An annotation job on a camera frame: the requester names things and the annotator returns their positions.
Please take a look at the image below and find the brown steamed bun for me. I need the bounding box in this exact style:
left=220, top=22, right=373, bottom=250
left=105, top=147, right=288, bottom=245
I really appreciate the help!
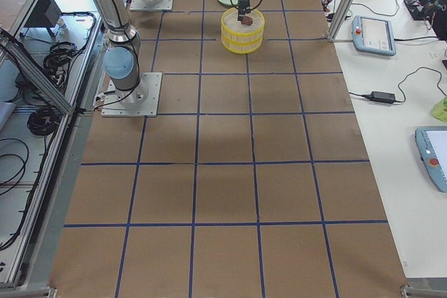
left=241, top=15, right=254, bottom=26

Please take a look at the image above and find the yellow steamer basket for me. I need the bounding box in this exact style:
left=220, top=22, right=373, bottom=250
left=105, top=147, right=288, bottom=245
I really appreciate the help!
left=221, top=34, right=263, bottom=54
left=221, top=8, right=265, bottom=43

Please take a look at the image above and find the teach pendant far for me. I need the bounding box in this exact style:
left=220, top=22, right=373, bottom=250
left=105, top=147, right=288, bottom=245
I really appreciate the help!
left=352, top=15, right=396, bottom=57

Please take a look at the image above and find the teach pendant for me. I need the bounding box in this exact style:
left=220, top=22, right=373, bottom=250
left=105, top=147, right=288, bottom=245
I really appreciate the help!
left=415, top=126, right=446, bottom=193
left=352, top=15, right=396, bottom=57

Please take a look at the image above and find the black power adapter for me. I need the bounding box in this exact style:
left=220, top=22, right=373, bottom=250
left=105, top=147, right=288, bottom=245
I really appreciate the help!
left=361, top=91, right=397, bottom=104

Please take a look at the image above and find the green plastic object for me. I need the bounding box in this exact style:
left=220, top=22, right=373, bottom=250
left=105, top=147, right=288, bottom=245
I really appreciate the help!
left=430, top=96, right=447, bottom=122

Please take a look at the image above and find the teach pendant near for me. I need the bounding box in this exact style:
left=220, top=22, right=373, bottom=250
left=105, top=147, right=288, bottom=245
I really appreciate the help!
left=415, top=126, right=446, bottom=193

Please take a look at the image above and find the aluminium frame rail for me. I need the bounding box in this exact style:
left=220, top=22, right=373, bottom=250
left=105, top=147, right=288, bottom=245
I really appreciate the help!
left=1, top=28, right=74, bottom=114

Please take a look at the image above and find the black cable coil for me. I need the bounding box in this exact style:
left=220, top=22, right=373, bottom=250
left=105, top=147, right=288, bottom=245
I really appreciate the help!
left=27, top=106, right=60, bottom=137

